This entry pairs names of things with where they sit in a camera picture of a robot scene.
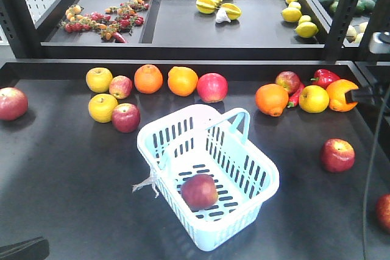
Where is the black hanging cable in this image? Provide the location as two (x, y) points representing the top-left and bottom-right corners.
(361, 83), (390, 260)

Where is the yellow apple upper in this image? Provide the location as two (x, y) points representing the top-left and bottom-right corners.
(85, 67), (113, 93)

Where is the round orange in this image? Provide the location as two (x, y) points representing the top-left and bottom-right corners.
(168, 66), (198, 97)

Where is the orange right of yellow apple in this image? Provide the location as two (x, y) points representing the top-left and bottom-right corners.
(326, 79), (359, 112)

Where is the red yellow apple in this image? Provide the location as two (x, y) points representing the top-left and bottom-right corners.
(375, 194), (390, 233)
(180, 174), (218, 210)

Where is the black upper shelf tray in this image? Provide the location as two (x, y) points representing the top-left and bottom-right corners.
(33, 0), (390, 60)

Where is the yellow apple lower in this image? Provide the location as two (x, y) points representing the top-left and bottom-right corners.
(88, 93), (118, 123)

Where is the red chili pepper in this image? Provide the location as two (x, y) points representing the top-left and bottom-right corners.
(287, 83), (305, 108)

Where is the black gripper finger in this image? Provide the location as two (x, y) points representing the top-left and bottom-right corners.
(345, 86), (376, 104)

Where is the dark red apple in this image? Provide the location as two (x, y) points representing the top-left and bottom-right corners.
(112, 103), (141, 133)

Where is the orange with knob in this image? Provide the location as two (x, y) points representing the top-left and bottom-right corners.
(134, 64), (163, 94)

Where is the light blue plastic basket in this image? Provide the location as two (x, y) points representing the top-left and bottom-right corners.
(137, 104), (279, 251)

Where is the yellow round apple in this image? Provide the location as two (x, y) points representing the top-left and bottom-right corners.
(299, 85), (330, 113)

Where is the large red apple far-left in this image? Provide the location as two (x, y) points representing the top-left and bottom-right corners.
(1, 87), (28, 121)

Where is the red bell pepper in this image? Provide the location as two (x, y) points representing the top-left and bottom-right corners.
(310, 69), (340, 90)

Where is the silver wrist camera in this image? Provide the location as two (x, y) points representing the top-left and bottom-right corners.
(369, 31), (390, 54)

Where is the red apple behind oranges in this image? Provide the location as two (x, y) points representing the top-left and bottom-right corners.
(275, 71), (301, 95)

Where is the crumpled plastic tie strip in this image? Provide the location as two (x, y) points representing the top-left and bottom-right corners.
(132, 170), (160, 199)

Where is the pink red apple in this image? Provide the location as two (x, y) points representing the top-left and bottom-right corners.
(108, 76), (133, 100)

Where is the red apple at stand corner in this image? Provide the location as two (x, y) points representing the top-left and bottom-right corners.
(197, 73), (229, 104)

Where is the black gripper finger basket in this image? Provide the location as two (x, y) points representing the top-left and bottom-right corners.
(1, 237), (49, 260)

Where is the orange left of lemon-apple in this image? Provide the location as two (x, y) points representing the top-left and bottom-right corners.
(255, 83), (289, 117)

